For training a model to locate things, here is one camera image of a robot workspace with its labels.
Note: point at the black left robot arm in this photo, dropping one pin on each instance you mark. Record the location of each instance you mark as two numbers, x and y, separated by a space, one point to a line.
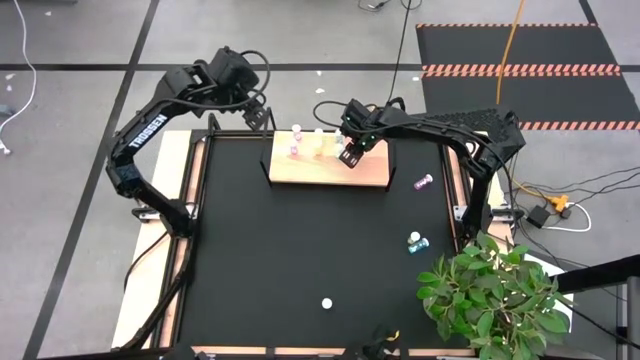
150 130

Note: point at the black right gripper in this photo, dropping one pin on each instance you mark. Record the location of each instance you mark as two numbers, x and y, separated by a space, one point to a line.
362 122

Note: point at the black power adapter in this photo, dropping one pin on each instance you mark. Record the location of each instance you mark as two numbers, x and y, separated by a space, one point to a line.
538 216

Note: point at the white panel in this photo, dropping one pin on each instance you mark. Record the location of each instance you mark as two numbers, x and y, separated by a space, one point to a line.
556 269

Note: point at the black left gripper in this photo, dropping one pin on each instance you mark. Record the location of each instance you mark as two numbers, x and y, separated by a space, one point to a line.
232 75

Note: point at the black desk panel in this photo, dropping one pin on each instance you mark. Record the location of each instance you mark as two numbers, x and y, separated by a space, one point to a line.
600 272

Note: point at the grey metal stand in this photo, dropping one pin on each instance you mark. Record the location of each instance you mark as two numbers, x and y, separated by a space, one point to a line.
631 320

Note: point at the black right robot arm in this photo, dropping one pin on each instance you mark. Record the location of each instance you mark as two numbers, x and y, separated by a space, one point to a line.
430 127

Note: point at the large leafy green plant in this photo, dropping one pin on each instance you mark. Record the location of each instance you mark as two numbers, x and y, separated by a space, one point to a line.
480 300

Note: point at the black hazard-striped floor mat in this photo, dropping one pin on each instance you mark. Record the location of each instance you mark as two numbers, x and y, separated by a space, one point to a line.
550 47

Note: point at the pink pill bottle white cap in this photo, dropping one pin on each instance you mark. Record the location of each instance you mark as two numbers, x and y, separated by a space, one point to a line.
326 303

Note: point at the black perforated box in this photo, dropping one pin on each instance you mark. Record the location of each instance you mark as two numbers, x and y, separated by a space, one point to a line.
475 117

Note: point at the black table mat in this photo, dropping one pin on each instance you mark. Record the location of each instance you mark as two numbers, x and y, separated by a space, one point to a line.
300 250

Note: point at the wooden shelf black frame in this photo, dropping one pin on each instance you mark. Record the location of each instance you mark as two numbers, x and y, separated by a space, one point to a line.
320 172

